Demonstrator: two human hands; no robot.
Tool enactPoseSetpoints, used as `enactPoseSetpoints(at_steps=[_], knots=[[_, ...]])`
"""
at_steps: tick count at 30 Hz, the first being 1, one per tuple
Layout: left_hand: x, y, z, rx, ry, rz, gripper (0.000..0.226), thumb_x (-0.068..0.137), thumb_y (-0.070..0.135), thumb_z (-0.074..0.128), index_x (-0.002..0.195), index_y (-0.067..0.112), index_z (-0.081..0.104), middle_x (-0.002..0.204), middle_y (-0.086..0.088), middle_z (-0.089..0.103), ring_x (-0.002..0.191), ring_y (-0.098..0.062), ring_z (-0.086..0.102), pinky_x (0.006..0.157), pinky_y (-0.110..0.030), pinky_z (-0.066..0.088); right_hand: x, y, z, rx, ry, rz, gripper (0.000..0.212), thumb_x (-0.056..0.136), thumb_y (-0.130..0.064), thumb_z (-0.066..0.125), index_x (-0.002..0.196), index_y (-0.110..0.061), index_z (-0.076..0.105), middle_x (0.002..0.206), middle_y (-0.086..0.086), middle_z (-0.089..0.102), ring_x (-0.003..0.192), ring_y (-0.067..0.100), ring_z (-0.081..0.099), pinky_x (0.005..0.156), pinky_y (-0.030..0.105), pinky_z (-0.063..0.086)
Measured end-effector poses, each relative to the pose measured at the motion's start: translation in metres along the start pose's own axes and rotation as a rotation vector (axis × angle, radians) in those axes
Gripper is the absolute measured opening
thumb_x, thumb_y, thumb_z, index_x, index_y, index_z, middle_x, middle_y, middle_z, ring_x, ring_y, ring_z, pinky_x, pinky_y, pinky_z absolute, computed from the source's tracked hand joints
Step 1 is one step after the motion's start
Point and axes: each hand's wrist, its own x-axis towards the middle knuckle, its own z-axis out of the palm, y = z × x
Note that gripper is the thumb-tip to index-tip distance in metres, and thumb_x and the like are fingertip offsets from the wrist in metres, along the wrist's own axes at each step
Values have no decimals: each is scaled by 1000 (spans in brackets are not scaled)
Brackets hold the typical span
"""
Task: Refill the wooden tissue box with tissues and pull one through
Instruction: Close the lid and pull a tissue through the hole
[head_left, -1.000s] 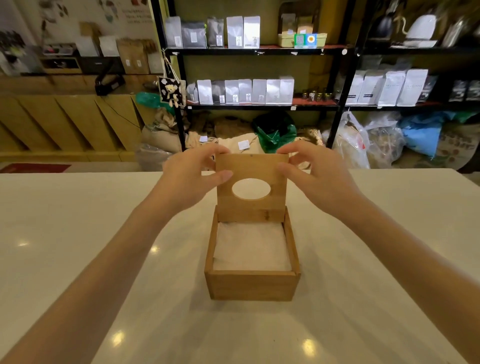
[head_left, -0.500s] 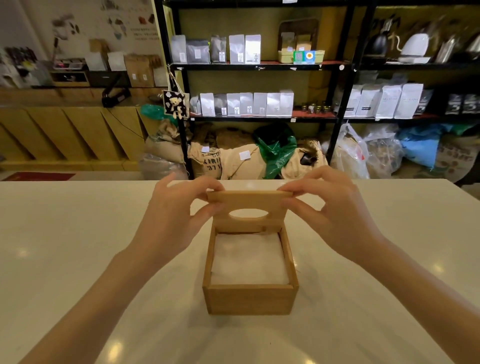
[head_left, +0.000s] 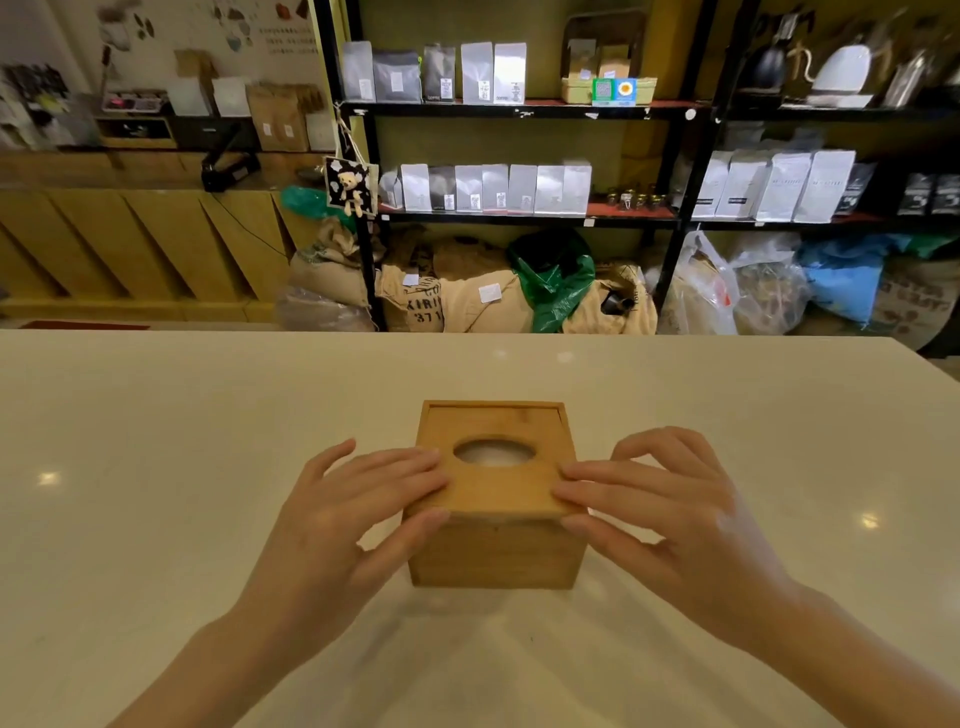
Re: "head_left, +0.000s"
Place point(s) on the person's left hand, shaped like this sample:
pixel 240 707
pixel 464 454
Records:
pixel 315 540

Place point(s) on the person's right hand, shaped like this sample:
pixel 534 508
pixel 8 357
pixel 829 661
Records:
pixel 690 540

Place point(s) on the person's left thumb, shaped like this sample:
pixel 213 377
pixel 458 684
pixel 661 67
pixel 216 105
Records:
pixel 409 536

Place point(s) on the person's left middle finger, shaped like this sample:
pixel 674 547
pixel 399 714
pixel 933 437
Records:
pixel 397 460

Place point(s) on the person's left little finger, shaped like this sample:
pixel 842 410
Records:
pixel 330 456

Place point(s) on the person's right middle finger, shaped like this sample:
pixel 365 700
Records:
pixel 607 471

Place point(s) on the person's right thumb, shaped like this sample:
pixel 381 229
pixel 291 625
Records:
pixel 607 536

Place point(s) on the person's right little finger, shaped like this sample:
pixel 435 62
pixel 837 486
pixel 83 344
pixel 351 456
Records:
pixel 652 436

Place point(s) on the wooden tissue box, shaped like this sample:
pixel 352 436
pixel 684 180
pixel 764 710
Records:
pixel 495 551

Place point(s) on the person's left forearm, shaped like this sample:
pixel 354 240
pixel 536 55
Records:
pixel 202 675

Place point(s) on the person's right forearm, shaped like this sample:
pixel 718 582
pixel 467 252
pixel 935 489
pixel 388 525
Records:
pixel 862 667

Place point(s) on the white tissue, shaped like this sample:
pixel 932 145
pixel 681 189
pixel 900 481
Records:
pixel 495 453

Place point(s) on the white plastic bag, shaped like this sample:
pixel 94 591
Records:
pixel 701 292

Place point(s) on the printed burlap coffee sack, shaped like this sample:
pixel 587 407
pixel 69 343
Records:
pixel 450 296

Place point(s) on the dark green plastic bag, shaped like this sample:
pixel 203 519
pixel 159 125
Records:
pixel 555 281

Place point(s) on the clear plastic bag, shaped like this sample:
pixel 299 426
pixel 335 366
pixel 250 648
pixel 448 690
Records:
pixel 769 289

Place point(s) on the row of small glass jars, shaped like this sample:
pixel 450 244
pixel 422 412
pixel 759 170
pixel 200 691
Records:
pixel 636 199

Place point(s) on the blue plastic bag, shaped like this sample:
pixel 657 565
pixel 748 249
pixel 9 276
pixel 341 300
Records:
pixel 847 281

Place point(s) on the light green plastic bag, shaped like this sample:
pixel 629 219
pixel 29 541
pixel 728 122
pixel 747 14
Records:
pixel 311 202

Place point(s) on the tall white paper bag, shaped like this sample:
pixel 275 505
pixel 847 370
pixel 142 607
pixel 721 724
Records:
pixel 711 184
pixel 742 186
pixel 823 186
pixel 784 186

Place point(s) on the teddy bear hanging card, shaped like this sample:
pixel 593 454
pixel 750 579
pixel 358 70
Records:
pixel 349 186

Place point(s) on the red floor mat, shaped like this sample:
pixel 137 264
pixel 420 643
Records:
pixel 82 325

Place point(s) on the row of white coffee pouches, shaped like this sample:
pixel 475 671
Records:
pixel 487 187

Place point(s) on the wooden counter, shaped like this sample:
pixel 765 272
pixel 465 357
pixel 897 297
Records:
pixel 135 240

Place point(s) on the large burlap sack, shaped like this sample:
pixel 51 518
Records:
pixel 911 300

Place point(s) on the black heat sealer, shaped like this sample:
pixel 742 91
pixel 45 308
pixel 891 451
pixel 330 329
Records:
pixel 225 169

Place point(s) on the black coffee bag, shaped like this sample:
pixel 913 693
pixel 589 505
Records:
pixel 855 189
pixel 947 195
pixel 916 195

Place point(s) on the brown paper bags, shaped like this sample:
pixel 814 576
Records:
pixel 281 118

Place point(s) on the green and blue code sign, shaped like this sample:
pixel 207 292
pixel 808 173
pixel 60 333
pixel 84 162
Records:
pixel 614 91

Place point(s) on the black metal shelf rack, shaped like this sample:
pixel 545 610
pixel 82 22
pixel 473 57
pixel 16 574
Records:
pixel 525 110
pixel 825 114

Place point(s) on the wooden tray with cards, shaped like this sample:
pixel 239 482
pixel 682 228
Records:
pixel 607 67

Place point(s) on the small wooden box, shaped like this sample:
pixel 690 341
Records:
pixel 135 131

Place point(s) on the wide grey coffee bag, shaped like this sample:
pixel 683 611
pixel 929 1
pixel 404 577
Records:
pixel 397 77

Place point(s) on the silver coffee bag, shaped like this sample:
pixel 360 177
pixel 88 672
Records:
pixel 358 71

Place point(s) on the dark grey coffee bag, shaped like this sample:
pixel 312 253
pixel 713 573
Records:
pixel 439 73

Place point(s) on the black gooseneck kettle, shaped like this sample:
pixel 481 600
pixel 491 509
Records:
pixel 769 64

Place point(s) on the white coffee bag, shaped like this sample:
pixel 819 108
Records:
pixel 510 73
pixel 476 71

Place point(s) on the tray of coloured items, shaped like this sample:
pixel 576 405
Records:
pixel 135 101

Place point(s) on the white gooseneck kettle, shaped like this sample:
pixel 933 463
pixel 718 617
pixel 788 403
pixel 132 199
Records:
pixel 841 73

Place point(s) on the steel pitcher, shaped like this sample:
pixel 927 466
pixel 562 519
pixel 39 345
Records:
pixel 906 79

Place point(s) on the wall poster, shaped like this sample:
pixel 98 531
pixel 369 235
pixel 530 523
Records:
pixel 210 30

